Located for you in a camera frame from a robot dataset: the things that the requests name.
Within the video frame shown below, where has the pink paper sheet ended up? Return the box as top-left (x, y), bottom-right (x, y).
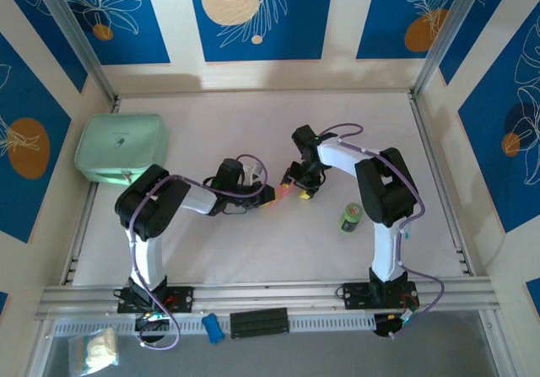
top-left (269, 180), bottom-right (296, 209)

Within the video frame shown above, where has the green lidded bottle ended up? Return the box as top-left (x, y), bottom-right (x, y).
top-left (337, 202), bottom-right (365, 234)

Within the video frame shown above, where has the mint green zip pouch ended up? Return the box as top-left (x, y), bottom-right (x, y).
top-left (74, 113), bottom-right (170, 186)

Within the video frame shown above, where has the black ribbed block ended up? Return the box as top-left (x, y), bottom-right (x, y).
top-left (229, 307), bottom-right (290, 339)

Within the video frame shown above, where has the white crumpled bag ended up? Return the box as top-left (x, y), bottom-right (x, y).
top-left (68, 327), bottom-right (120, 374)

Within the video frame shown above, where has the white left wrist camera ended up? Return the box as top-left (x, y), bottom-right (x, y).
top-left (242, 161), bottom-right (263, 184)

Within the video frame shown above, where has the aluminium rail frame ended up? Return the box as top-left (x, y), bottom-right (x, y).
top-left (35, 92), bottom-right (494, 321)

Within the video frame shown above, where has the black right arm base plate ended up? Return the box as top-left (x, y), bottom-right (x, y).
top-left (337, 281), bottom-right (421, 310)

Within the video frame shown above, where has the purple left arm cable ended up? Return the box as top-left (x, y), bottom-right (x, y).
top-left (128, 153), bottom-right (269, 351)

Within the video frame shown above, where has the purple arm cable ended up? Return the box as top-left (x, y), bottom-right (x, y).
top-left (128, 153), bottom-right (269, 351)
top-left (320, 122), bottom-right (445, 340)

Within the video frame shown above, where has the grey slotted cable tray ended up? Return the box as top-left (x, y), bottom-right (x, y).
top-left (52, 312), bottom-right (376, 338)

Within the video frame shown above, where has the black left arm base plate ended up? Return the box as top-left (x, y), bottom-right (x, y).
top-left (116, 286), bottom-right (195, 314)

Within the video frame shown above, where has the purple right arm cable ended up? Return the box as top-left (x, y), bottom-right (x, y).
top-left (320, 122), bottom-right (445, 340)

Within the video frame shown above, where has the aluminium corner post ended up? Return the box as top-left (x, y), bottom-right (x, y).
top-left (411, 0), bottom-right (493, 100)
top-left (31, 0), bottom-right (119, 104)

